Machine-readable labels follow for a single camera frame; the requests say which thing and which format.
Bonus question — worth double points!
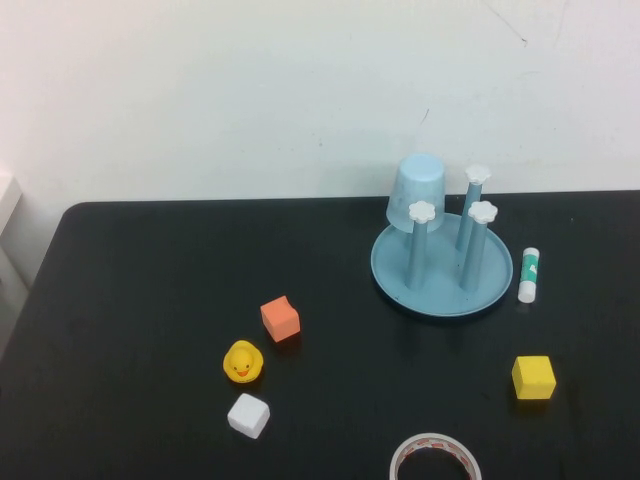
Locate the light blue plastic cup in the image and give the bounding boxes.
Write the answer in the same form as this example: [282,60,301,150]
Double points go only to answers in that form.
[385,153,447,235]

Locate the yellow rubber duck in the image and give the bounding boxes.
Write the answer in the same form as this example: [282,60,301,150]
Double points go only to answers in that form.
[222,340,265,385]

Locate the clear tape roll red print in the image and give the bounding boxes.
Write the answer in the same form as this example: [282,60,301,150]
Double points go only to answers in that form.
[389,432,484,480]

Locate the white green glue stick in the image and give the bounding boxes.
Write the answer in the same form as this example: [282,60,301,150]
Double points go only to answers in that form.
[517,247,543,305]

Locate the white foam cube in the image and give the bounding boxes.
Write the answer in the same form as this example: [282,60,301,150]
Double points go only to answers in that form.
[226,392,272,441]

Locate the orange foam cube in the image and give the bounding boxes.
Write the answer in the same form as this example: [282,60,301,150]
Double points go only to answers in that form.
[259,295,302,344]

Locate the yellow foam cube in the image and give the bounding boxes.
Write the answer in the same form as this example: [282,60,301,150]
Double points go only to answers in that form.
[511,355,558,401]

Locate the blue cup stand white caps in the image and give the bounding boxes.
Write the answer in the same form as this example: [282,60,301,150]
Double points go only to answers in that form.
[370,163,515,318]

